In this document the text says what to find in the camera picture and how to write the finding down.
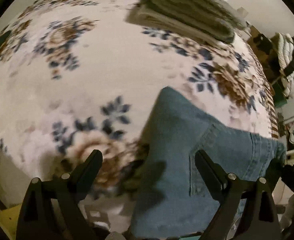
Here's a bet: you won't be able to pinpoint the blue denim jeans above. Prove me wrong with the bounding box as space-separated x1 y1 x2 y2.
131 87 286 238

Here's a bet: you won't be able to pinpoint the folded grey towels stack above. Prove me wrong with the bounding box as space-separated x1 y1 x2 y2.
127 0 246 48

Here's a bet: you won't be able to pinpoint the floral and checkered bed blanket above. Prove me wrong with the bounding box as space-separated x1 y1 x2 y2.
0 0 280 230

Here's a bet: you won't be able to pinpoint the cluttered shelf with clothes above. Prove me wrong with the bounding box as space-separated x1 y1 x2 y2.
248 26 294 152

